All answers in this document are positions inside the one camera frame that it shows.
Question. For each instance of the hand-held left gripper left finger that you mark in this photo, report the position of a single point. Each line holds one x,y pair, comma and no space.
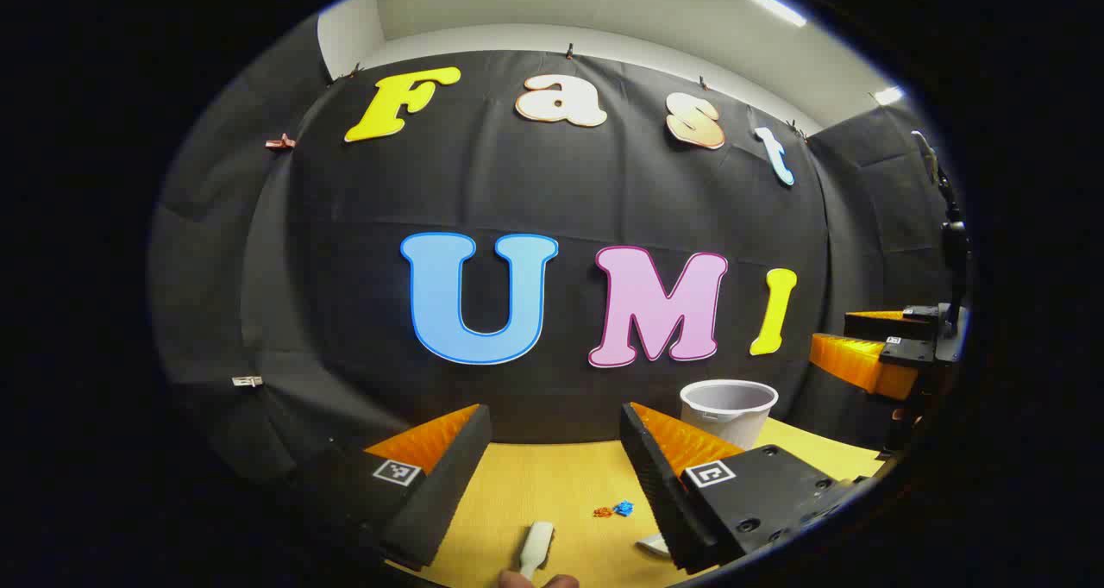
448,484

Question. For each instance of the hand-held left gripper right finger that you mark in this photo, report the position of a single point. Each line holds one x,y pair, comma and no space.
655,493

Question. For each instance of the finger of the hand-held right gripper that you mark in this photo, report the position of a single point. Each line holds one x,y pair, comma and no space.
906,355
914,325

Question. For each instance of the blue paper scrap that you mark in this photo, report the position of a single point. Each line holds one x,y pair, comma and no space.
623,509

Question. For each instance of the white dustpan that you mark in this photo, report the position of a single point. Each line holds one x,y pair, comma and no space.
655,545

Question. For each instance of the white ribbed garbage bin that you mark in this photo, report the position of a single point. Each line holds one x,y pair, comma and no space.
724,415

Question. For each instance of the small white broom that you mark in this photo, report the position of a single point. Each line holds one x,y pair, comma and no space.
535,549

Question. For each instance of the yellow wooden desktop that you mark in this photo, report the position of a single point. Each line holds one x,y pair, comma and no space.
552,484

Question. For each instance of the ceiling light strip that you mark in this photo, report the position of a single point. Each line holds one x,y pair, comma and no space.
772,3
888,95

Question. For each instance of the white backdrop clip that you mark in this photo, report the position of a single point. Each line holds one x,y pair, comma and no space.
247,381

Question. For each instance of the copper backdrop clip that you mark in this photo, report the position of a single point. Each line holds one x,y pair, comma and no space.
280,142

